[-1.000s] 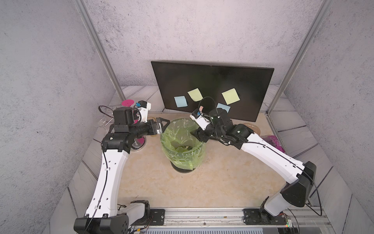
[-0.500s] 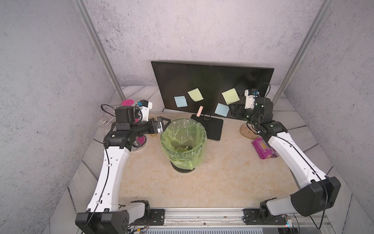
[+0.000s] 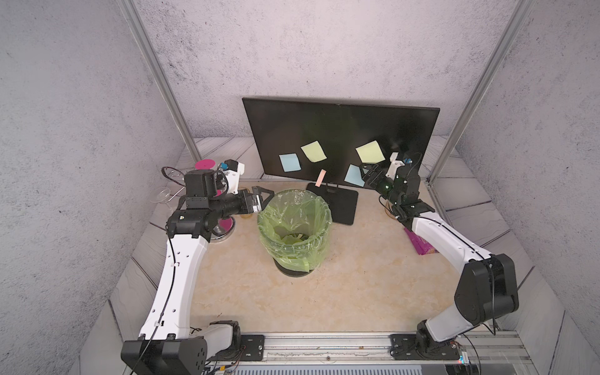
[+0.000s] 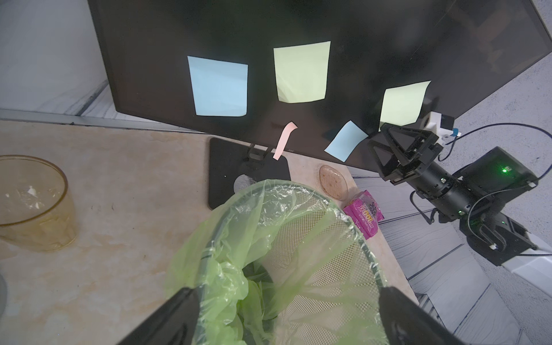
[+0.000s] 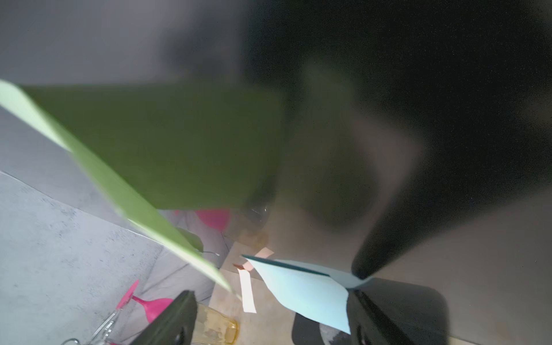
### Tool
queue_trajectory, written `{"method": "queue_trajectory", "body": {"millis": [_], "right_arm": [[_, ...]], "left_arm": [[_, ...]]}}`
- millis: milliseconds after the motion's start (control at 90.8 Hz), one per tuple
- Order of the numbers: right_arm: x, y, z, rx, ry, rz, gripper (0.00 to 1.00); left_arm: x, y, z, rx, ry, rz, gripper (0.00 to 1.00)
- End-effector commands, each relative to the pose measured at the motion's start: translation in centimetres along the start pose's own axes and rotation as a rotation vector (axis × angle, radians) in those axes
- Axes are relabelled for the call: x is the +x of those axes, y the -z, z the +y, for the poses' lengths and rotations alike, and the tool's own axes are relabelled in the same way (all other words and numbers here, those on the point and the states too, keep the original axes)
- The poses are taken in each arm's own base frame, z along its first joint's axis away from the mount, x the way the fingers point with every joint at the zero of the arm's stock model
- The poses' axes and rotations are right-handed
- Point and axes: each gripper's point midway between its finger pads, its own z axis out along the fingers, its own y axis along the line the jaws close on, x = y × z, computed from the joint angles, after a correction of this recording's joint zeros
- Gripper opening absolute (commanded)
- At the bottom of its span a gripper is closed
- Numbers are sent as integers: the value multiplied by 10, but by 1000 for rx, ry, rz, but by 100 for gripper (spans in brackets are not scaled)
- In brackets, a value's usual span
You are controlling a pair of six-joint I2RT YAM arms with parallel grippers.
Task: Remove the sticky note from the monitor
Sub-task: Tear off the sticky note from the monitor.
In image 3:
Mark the mesh bin green bag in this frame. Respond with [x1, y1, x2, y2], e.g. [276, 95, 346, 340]
[258, 189, 333, 278]

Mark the purple snack packet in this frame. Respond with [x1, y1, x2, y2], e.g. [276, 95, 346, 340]
[404, 228, 438, 256]

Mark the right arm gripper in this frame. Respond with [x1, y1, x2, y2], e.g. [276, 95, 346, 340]
[361, 162, 404, 209]

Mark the pink chrome desk lamp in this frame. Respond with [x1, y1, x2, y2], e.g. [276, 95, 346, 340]
[194, 158, 236, 243]

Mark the blue sticky note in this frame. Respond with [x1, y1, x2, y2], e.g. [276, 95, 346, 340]
[344, 164, 365, 188]
[279, 153, 302, 173]

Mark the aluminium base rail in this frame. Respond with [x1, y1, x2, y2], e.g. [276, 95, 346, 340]
[205, 330, 535, 375]

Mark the right aluminium frame post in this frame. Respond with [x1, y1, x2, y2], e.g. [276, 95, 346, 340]
[427, 0, 536, 186]

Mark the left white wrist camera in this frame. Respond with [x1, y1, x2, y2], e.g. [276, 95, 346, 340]
[217, 159, 245, 195]

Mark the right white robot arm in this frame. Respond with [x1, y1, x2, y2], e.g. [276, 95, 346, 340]
[258, 160, 519, 360]

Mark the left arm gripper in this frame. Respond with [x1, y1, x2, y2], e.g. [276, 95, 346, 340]
[207, 187, 273, 221]

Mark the black computer monitor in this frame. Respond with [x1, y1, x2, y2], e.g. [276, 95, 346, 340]
[242, 98, 440, 225]

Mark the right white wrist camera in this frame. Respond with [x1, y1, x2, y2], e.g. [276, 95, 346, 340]
[386, 152, 413, 181]

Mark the left aluminium frame post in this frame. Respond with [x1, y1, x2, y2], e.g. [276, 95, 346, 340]
[117, 0, 201, 161]

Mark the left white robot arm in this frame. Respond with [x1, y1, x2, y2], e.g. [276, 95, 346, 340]
[121, 159, 274, 374]

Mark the pink sticky note strip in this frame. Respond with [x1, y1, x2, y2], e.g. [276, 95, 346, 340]
[315, 170, 326, 187]

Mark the aluminium frame post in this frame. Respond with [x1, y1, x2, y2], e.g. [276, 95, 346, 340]
[427, 0, 536, 186]
[117, 0, 201, 161]

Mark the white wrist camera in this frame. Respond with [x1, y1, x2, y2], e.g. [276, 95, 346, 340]
[217, 159, 245, 195]
[386, 152, 413, 181]

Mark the green sticky note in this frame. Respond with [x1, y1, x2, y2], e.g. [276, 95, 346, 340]
[301, 141, 327, 163]
[356, 141, 385, 164]

